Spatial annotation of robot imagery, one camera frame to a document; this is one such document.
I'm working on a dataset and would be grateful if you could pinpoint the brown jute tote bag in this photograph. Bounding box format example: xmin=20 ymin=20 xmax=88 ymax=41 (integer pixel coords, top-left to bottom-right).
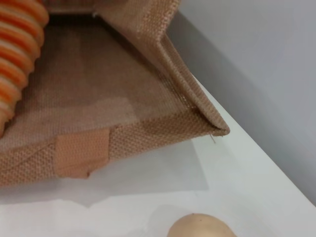
xmin=0 ymin=0 xmax=231 ymax=186

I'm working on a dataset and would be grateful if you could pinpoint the beige round egg yolk pastry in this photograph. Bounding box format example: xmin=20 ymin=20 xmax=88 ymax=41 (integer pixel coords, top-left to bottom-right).
xmin=167 ymin=213 xmax=239 ymax=237

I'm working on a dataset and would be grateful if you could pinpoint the orange striped bread loaf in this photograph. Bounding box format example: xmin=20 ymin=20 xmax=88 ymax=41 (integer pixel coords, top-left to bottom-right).
xmin=0 ymin=0 xmax=50 ymax=138

